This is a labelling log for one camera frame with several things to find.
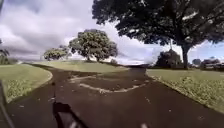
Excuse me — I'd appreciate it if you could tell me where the round green tree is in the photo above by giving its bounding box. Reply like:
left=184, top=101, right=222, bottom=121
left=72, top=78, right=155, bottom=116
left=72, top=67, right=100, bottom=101
left=68, top=28, right=119, bottom=63

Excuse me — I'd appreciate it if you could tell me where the grass mound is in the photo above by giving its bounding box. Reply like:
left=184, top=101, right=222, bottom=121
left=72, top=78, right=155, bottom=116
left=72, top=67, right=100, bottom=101
left=33, top=59, right=130, bottom=74

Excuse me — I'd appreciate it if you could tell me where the dark asphalt path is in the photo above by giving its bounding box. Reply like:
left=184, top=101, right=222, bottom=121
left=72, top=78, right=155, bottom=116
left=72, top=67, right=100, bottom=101
left=0, top=63, right=224, bottom=128

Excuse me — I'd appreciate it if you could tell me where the dark bush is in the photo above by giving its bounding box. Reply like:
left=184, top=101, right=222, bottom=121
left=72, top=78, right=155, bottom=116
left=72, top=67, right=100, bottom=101
left=154, top=49, right=184, bottom=70

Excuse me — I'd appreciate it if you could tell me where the small green tree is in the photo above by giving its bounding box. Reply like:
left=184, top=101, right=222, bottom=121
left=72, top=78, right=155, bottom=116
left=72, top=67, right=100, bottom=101
left=43, top=45, right=72, bottom=62

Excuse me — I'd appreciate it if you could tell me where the robot's own part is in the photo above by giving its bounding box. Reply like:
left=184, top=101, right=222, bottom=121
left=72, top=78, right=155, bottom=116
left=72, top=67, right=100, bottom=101
left=51, top=81, right=89, bottom=128

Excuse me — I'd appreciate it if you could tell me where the large dark tree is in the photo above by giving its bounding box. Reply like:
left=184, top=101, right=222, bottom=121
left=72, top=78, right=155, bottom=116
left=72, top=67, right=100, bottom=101
left=91, top=0, right=224, bottom=70

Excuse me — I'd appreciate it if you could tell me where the grass verge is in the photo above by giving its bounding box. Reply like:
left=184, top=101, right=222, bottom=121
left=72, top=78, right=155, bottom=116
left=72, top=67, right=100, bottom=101
left=145, top=67, right=224, bottom=114
left=0, top=63, right=54, bottom=104

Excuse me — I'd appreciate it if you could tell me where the low building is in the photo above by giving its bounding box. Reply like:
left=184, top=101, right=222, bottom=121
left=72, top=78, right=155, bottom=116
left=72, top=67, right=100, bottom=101
left=199, top=58, right=224, bottom=70

